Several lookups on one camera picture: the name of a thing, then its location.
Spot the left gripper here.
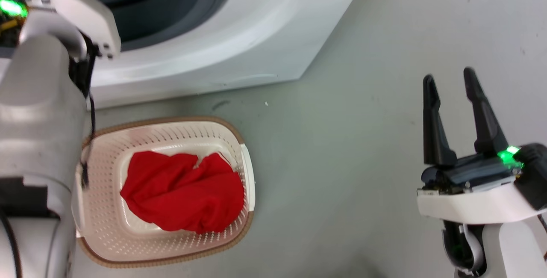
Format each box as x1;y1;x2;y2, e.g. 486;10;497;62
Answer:
0;0;29;48

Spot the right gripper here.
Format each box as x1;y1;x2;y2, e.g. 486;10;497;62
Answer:
421;67;524;195

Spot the plain red garment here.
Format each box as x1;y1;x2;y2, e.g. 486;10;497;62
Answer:
120;151;245;234

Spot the cream perforated basket brown rim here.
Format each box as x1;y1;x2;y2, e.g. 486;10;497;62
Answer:
75;116;256;269

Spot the grey rubber door gasket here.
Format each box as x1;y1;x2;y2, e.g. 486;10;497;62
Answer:
95;0;235;52

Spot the white front-load washing machine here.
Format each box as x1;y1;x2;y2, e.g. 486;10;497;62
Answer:
68;0;373;110

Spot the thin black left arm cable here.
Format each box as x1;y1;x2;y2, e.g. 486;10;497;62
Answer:
80;92;97;189

